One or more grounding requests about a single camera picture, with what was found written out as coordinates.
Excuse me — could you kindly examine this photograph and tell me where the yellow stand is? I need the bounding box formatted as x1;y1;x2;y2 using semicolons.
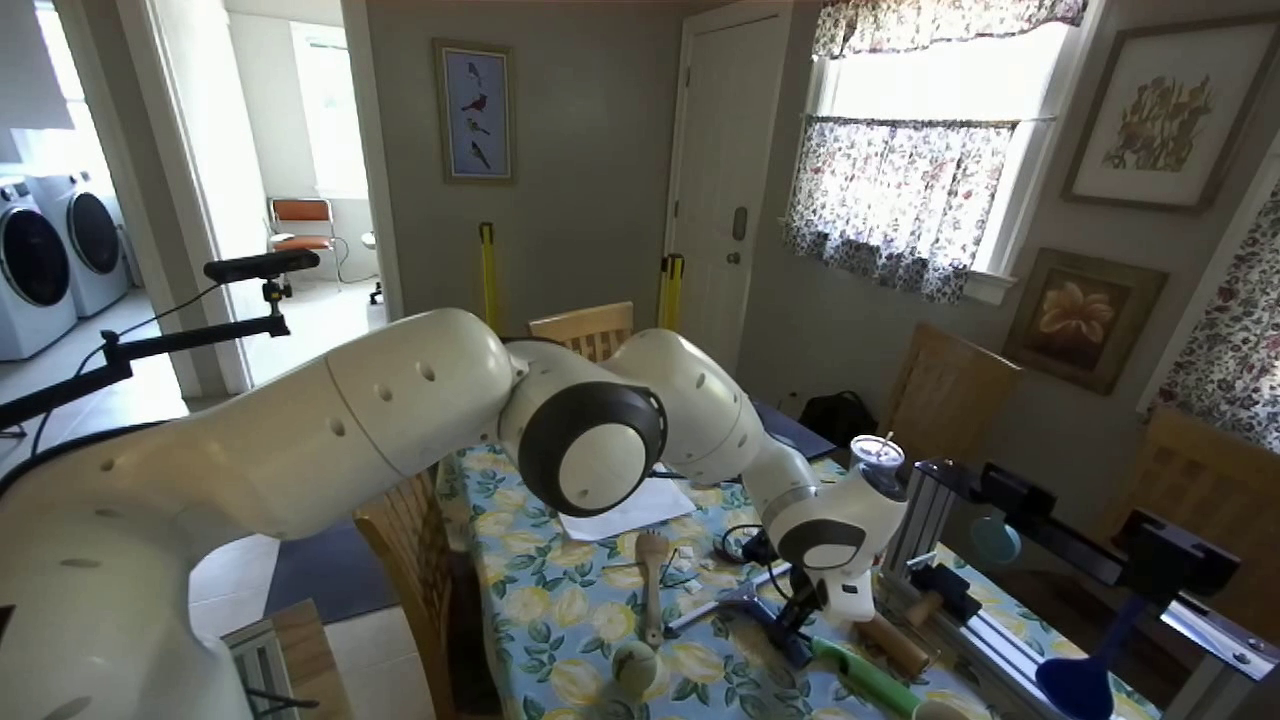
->
478;221;499;333
656;253;687;332

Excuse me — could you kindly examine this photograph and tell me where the wooden chair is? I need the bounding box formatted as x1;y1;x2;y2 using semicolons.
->
352;468;463;720
527;301;637;363
878;321;1025;473
1095;404;1280;646

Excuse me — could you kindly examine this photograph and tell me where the clear cup with straw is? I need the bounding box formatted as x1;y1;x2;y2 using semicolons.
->
849;431;907;501

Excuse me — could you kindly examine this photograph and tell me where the camera on mount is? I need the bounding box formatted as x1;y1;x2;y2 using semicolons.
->
0;249;322;433

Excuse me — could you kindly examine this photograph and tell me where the floral curtain valance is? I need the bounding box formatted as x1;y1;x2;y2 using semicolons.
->
811;0;1091;59

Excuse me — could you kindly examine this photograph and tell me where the aluminium rail frame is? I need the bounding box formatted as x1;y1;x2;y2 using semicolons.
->
878;458;1280;720

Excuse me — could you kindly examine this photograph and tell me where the black mallet with wooden handle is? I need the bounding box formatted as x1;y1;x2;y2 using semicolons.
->
904;563;983;628

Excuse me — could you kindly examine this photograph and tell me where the wooden rolling pin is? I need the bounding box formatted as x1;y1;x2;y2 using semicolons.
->
853;612;932;678

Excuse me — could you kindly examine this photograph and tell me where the teal round disc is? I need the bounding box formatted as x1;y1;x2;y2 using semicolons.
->
969;514;1023;567

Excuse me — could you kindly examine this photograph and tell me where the white paper sheet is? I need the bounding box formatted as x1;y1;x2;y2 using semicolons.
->
558;474;698;543

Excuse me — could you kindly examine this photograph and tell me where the window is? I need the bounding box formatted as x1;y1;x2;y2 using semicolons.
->
797;0;1106;307

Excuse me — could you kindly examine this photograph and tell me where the framed botanical picture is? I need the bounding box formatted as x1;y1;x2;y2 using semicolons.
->
1060;14;1280;213

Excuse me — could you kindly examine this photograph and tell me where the black bag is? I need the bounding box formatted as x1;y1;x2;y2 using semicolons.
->
798;389;879;451

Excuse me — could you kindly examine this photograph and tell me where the orange chair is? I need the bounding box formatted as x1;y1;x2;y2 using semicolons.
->
266;196;339;283

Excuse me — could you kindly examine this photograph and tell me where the wooden spoon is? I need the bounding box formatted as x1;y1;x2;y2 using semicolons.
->
634;530;672;651

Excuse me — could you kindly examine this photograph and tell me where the blue rug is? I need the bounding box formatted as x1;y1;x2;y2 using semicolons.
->
263;518;403;625

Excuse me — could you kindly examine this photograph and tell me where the framed flower picture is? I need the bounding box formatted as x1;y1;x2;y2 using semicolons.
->
1002;247;1169;396

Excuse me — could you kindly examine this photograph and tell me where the black cable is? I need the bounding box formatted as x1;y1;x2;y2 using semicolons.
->
718;523;791;601

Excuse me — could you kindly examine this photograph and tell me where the lemon print tablecloth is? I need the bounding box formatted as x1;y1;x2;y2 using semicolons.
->
437;444;1166;720

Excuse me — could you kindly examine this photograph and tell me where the green ball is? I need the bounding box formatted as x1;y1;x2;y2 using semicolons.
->
611;640;660;701

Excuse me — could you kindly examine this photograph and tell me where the framed bird picture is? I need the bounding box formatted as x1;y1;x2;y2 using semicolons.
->
433;38;518;185

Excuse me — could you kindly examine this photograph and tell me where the row of washing machines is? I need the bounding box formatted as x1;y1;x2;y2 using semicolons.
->
0;170;132;362

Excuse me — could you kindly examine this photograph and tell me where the green handled tool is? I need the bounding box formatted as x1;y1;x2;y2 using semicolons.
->
809;636;971;720

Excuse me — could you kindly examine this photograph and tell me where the floral cafe curtain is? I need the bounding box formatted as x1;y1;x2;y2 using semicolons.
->
782;114;1017;304

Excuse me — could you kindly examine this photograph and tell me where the white door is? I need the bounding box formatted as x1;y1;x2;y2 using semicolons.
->
664;0;796;373

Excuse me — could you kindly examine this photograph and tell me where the floral side curtain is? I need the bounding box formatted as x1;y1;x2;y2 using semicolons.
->
1153;178;1280;453

